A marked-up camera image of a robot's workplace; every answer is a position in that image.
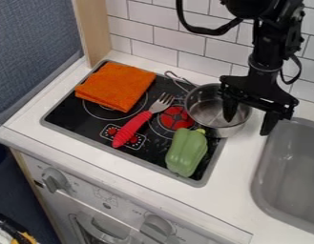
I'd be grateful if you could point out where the green toy pepper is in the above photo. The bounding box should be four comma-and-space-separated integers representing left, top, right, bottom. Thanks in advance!
164, 127, 211, 178

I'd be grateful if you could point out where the toy sink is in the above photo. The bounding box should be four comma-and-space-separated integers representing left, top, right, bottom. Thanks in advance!
249, 116, 314, 236

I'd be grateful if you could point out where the orange cloth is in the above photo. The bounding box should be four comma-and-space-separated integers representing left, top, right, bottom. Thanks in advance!
73, 61, 158, 113

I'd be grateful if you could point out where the toy stove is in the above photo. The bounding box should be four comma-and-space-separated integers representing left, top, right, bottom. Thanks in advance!
39, 58, 228, 189

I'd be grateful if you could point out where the silver pot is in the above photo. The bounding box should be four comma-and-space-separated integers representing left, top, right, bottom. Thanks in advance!
164, 71, 254, 139

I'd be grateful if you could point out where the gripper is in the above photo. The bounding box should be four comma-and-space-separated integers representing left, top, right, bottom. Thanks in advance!
218, 61, 301, 137

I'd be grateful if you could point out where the red handled fork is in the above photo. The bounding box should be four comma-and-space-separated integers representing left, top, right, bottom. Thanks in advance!
110, 91, 178, 150

